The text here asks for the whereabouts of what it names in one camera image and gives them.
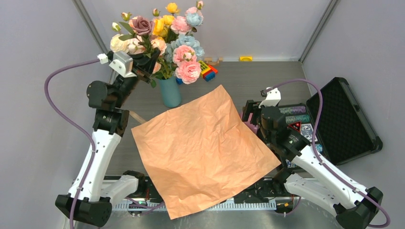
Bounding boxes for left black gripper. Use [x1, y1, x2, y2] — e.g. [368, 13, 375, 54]
[112, 48, 159, 108]

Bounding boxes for pale pink rose stem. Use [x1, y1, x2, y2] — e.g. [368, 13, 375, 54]
[127, 36, 146, 54]

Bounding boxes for peach pink rose stem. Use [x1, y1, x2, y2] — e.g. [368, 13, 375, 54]
[151, 37, 167, 73]

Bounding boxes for teal ceramic vase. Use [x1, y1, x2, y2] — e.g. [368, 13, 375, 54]
[159, 76, 181, 108]

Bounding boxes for cream white rose stems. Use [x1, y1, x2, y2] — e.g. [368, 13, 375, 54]
[110, 22, 129, 53]

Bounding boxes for mauve rose stem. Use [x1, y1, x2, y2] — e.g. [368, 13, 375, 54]
[118, 15, 158, 88]

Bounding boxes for tan satin ribbon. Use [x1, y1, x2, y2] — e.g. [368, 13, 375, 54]
[129, 111, 146, 124]

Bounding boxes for yellow rose stems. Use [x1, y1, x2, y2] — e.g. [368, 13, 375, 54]
[152, 2, 179, 38]

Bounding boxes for peach wrapping paper sheet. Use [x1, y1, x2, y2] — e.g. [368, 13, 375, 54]
[131, 85, 280, 219]

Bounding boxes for light blue flower stem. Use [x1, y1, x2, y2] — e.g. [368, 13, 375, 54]
[165, 32, 205, 60]

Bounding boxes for paper flower bouquet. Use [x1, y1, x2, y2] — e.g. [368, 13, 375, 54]
[159, 44, 201, 84]

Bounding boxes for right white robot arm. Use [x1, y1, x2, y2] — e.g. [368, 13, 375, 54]
[242, 100, 383, 229]

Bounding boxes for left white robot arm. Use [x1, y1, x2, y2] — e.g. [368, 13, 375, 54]
[55, 48, 160, 228]

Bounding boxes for pink plastic box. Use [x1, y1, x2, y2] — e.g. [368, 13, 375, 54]
[244, 113, 259, 134]

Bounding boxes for red triangle card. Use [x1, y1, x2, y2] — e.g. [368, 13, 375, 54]
[288, 121, 302, 133]

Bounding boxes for yellow toy block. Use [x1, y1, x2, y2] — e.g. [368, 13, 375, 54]
[239, 56, 253, 62]

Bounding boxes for colourful toy block house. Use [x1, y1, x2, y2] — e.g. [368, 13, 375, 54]
[198, 61, 218, 82]

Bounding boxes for pink peach rose stems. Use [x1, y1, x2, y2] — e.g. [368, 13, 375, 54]
[167, 0, 204, 37]

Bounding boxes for wooden toy piece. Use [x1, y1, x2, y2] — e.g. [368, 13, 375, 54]
[204, 57, 224, 66]

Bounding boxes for black poker chip case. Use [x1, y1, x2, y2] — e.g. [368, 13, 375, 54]
[279, 77, 383, 166]

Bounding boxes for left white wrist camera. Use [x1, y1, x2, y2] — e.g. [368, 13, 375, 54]
[97, 51, 136, 78]

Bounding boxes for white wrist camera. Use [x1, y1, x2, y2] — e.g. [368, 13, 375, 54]
[97, 51, 136, 78]
[259, 87, 281, 108]

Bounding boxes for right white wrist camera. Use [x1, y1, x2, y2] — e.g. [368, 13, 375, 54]
[259, 87, 281, 108]

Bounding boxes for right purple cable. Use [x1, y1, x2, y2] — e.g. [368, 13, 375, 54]
[267, 78, 391, 228]

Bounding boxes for purple cable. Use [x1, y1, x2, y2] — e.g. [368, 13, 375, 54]
[43, 58, 165, 229]
[267, 78, 391, 228]

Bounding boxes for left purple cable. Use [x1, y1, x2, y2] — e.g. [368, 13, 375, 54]
[43, 58, 165, 229]

